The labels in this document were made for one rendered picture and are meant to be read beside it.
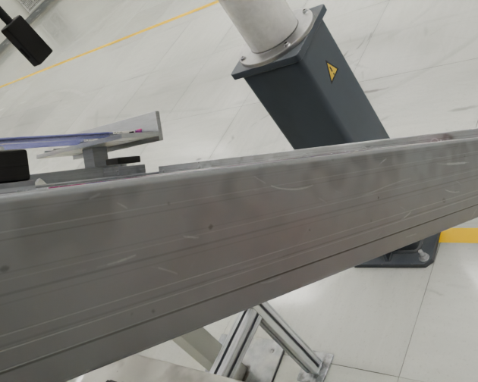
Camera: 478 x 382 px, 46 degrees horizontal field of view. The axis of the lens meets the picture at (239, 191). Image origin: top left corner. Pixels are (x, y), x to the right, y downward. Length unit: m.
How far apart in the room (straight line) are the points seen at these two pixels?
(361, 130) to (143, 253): 1.20
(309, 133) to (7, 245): 1.20
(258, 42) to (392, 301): 0.76
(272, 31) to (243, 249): 1.01
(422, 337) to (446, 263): 0.22
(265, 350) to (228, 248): 1.43
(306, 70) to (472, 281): 0.67
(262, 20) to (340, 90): 0.25
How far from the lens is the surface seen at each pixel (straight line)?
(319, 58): 1.28
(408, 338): 1.49
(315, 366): 1.52
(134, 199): 0.21
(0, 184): 0.52
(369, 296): 1.60
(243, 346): 1.30
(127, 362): 0.98
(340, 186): 0.30
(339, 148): 0.81
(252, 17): 1.22
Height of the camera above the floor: 1.19
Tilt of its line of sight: 32 degrees down
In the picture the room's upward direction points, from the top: 40 degrees counter-clockwise
